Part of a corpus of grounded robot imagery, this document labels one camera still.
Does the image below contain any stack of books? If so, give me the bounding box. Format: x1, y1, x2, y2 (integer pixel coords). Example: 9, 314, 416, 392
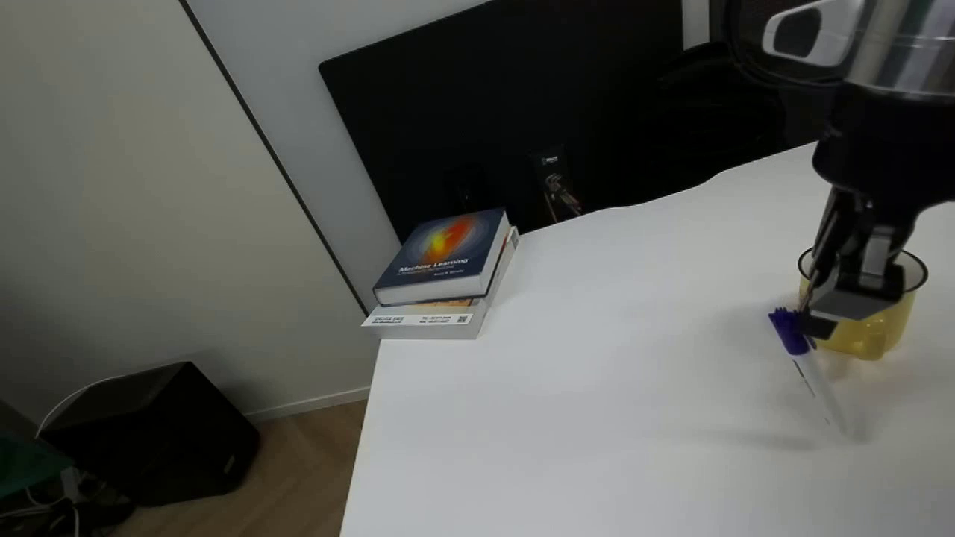
362, 229, 522, 344

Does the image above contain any white marker with blue cap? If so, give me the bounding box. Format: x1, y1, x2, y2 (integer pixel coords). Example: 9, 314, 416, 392
765, 305, 873, 442

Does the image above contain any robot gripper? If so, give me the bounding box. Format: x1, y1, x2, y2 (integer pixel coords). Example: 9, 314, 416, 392
797, 83, 955, 344

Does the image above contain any monitor cable plug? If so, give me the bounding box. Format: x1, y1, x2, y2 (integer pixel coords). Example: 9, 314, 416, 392
536, 147, 589, 223

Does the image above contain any black box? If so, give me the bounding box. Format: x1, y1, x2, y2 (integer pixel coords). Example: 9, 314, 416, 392
37, 357, 267, 508

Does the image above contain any black office chair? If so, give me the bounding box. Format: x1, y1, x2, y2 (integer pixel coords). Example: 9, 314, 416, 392
622, 40, 801, 205

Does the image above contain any yellow enamel cup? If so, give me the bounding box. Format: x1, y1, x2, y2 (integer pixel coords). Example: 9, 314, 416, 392
795, 243, 932, 362

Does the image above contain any blue book with orange cover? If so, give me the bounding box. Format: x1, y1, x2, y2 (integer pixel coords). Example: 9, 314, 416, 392
371, 205, 518, 308

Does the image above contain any white floor cable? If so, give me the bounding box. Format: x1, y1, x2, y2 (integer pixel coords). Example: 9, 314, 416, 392
37, 369, 139, 442

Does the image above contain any black flat monitor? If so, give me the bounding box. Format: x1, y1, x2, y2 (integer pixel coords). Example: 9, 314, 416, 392
316, 0, 692, 246

